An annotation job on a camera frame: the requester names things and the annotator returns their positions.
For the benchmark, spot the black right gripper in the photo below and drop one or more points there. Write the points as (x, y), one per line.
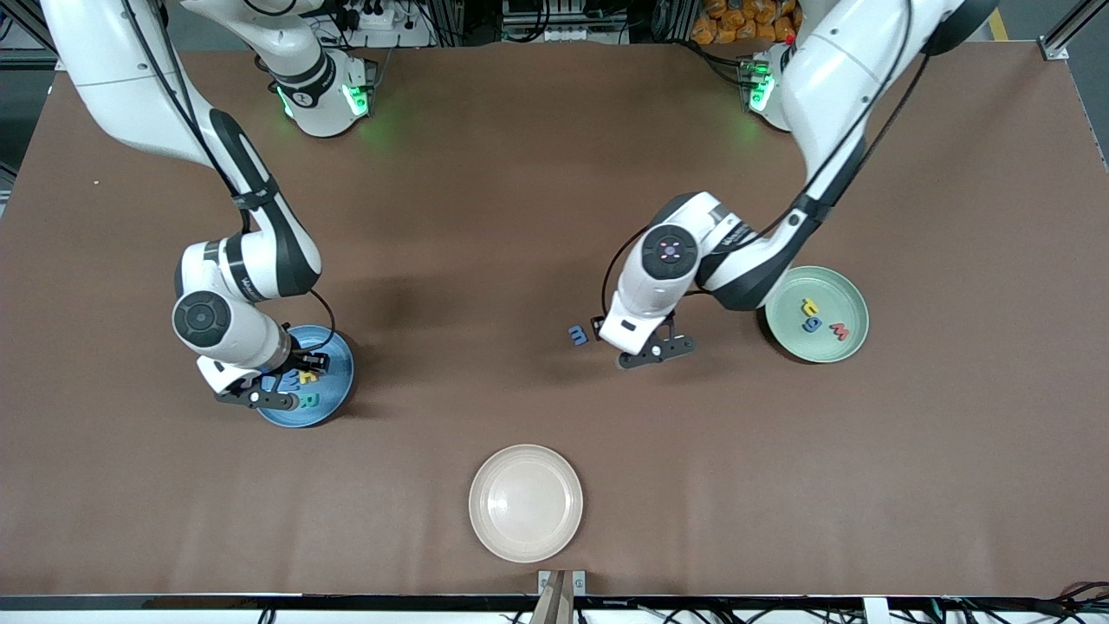
(302, 359)

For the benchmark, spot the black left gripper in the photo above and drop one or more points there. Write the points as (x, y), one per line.
(599, 326)

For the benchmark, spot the blue lowercase letter m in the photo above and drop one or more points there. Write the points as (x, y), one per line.
(578, 336)

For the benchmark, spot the blue uppercase letter M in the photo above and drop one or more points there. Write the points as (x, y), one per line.
(289, 385)

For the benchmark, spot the teal letter R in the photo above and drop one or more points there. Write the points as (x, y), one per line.
(308, 401)

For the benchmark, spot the blue lowercase letter g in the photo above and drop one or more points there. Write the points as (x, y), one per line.
(807, 326)

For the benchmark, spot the yellow lowercase letter h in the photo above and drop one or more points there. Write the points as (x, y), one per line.
(809, 305)

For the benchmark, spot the pink lowercase letter w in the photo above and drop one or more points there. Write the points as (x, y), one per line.
(839, 332)

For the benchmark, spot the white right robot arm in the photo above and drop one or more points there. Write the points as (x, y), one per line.
(225, 321)

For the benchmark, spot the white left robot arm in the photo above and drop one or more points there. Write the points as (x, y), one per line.
(667, 260)

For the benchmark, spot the blue plate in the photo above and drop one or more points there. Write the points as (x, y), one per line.
(333, 394)

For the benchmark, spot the beige plate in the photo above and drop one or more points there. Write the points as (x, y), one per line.
(526, 504)

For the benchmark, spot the green plate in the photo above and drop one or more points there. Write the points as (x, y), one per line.
(832, 286)

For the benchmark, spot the brown table mat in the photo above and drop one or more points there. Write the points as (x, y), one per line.
(554, 130)

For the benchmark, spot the orange snack bags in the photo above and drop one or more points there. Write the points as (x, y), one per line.
(736, 22)

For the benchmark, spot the white power strip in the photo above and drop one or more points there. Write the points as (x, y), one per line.
(372, 16)

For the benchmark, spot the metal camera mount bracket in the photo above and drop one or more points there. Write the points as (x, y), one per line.
(559, 594)

